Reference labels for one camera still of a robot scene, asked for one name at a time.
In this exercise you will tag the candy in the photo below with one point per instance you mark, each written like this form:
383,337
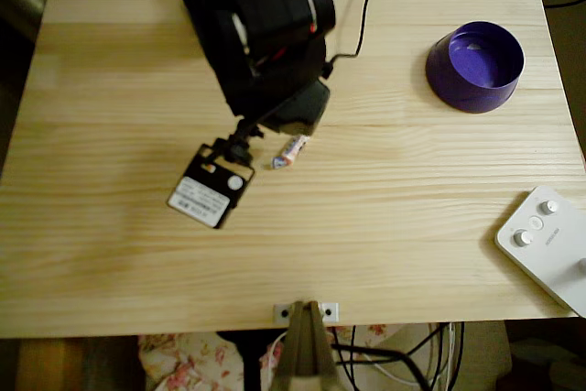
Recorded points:
290,149

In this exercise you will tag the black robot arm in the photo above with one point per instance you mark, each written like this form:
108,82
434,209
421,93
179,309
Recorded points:
270,2

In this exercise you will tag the purple bowl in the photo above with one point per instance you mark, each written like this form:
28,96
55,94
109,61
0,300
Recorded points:
476,66

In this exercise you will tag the clamp at table edge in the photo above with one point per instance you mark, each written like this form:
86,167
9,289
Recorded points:
304,354

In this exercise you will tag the floral cloth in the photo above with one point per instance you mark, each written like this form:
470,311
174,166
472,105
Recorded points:
192,363

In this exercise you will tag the white device with knobs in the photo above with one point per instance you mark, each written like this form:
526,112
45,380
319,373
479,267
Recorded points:
545,249

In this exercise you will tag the wooden table leg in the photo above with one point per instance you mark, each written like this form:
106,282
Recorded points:
50,366

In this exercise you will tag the black camera with white label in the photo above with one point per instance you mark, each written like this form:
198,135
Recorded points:
206,194

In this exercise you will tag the white metal bracket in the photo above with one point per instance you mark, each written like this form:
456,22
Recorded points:
330,312

